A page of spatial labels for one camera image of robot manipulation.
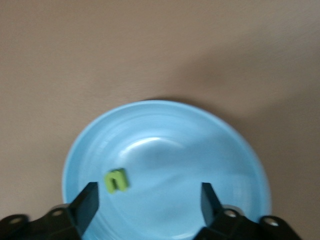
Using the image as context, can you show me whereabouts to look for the blue plate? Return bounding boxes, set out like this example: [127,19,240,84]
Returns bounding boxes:
[61,99,273,240]

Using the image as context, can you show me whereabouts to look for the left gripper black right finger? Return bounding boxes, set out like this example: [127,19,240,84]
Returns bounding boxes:
[197,181,304,240]

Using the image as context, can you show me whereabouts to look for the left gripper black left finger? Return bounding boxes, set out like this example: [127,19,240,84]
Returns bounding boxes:
[0,181,100,240]

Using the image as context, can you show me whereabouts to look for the brown table cover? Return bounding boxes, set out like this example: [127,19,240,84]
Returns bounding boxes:
[0,0,320,240]

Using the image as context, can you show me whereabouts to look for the green lowercase letter n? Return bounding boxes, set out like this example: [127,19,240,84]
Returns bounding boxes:
[103,167,131,195]

